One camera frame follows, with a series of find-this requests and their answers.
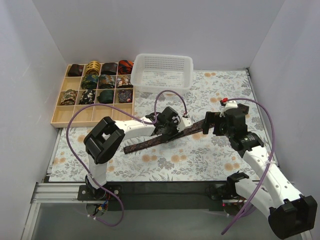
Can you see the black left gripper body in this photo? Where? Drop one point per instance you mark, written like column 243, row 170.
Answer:
column 171, row 132

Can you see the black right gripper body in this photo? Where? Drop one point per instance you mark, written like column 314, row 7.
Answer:
column 210, row 122

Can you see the brown paisley patterned tie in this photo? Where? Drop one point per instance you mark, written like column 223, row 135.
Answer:
column 150, row 145

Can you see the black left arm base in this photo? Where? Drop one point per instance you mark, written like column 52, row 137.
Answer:
column 98, row 201

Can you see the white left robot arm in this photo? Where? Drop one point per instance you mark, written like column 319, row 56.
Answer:
column 103, row 141

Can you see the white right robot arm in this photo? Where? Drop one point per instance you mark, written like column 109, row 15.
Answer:
column 287, row 210

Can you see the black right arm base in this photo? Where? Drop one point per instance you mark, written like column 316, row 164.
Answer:
column 231, row 203

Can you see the rolled navy paisley rose tie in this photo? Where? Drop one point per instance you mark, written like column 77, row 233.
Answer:
column 125, row 96

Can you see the white plastic mesh basket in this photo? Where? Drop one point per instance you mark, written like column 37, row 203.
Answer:
column 153, row 73

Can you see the rolled pink floral dark tie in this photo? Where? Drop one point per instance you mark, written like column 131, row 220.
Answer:
column 123, row 81

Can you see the rolled dark green tie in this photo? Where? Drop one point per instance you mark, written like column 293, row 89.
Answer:
column 106, row 97

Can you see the rolled orange black tie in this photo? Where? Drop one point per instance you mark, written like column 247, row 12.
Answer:
column 125, row 67

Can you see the wooden compartment tray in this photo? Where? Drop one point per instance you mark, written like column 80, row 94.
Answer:
column 90, row 114

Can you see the rolled dark grey tie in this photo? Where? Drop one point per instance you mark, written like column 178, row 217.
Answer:
column 109, row 68

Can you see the rolled black white floral tie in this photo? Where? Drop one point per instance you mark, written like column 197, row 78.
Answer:
column 87, row 97

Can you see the rolled navy yellow leaf tie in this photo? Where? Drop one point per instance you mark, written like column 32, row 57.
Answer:
column 89, row 82

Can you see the rolled yellow black tie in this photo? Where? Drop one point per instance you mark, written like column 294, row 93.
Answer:
column 93, row 68

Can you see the rolled green camouflage floral tie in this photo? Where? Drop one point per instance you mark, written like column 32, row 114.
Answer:
column 68, row 98

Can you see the rolled dark maroon tie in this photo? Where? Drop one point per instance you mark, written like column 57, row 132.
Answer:
column 76, row 70

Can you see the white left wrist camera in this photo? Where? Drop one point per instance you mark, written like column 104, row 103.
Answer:
column 185, row 123

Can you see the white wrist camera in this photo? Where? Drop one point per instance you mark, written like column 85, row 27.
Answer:
column 227, row 105
column 185, row 123

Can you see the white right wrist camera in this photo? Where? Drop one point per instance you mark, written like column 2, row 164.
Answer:
column 227, row 105

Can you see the aluminium frame rail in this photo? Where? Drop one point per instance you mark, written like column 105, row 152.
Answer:
column 146, row 211

